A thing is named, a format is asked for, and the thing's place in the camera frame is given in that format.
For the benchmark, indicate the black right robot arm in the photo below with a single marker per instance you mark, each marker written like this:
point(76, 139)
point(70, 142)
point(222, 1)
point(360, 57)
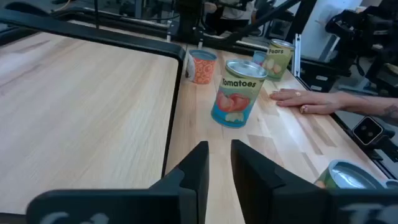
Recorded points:
point(367, 31)

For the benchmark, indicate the person's forearm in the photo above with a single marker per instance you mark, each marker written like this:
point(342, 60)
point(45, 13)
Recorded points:
point(370, 105)

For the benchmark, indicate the black metal shelf frame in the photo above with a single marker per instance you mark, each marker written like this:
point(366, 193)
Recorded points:
point(77, 109)

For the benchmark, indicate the person's hand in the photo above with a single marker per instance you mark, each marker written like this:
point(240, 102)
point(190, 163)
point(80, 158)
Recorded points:
point(311, 101)

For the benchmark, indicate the white panel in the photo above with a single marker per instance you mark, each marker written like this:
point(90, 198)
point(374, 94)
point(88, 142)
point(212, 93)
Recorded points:
point(320, 25)

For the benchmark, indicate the tomatoes can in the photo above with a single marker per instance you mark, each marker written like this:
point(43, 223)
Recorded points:
point(236, 93)

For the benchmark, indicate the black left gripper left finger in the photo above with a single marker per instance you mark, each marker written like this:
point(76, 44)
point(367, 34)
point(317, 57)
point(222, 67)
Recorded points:
point(174, 202)

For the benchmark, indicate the pears can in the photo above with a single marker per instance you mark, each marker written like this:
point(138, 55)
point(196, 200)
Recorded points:
point(278, 62)

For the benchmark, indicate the person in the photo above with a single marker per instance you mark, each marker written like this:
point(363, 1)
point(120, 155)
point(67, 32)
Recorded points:
point(236, 14)

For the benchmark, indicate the short blue can red label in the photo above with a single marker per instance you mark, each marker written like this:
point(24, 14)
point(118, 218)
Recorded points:
point(258, 57)

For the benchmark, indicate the orange patterned can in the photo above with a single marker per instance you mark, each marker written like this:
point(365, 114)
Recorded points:
point(203, 70)

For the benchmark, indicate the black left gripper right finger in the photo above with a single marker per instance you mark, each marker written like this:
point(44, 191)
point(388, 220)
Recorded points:
point(280, 199)

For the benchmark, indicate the green can with blue lid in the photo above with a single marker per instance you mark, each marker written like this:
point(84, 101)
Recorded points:
point(351, 175)

